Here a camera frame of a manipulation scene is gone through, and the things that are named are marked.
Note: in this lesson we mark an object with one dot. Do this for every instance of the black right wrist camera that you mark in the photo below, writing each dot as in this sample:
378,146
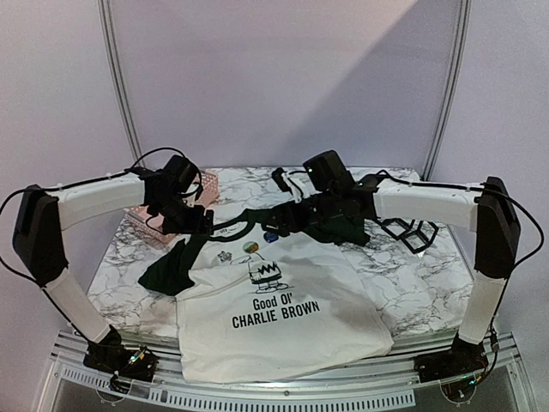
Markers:
327,172

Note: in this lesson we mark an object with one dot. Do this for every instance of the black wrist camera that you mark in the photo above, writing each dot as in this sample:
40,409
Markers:
181,172
327,172

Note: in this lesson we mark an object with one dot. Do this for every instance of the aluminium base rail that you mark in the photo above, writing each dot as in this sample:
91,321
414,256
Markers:
388,383

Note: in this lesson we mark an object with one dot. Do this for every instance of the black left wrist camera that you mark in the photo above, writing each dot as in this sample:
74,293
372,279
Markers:
181,172

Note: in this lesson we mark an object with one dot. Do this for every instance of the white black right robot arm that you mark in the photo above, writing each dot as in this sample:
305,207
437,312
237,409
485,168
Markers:
485,210

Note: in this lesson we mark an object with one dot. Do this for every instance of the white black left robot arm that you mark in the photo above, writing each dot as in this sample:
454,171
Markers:
45,213

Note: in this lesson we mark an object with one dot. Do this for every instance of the aluminium right corner post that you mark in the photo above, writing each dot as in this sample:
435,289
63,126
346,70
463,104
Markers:
450,86

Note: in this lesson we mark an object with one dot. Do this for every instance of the aluminium left corner post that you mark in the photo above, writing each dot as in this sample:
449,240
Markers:
118,81

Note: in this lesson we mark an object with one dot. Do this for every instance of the aluminium corner post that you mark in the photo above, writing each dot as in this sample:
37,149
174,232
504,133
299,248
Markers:
118,81
450,86

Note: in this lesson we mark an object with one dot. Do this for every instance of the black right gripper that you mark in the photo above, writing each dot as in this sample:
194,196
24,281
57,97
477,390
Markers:
282,218

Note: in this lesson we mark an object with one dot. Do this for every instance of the white and green t-shirt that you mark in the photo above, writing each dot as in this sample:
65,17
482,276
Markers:
294,307

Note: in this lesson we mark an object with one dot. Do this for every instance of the round blue picture badge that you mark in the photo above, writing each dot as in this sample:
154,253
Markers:
270,237

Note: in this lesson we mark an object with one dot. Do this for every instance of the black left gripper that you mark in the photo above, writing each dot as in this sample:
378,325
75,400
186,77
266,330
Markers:
195,227

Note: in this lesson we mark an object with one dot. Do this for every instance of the black wire frame organizer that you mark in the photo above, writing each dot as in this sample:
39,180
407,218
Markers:
416,236

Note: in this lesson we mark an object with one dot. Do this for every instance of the pink plastic perforated basket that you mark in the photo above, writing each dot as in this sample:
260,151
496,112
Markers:
204,191

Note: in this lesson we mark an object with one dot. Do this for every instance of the round landscape picture badge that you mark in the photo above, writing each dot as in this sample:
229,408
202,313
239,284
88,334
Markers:
251,247

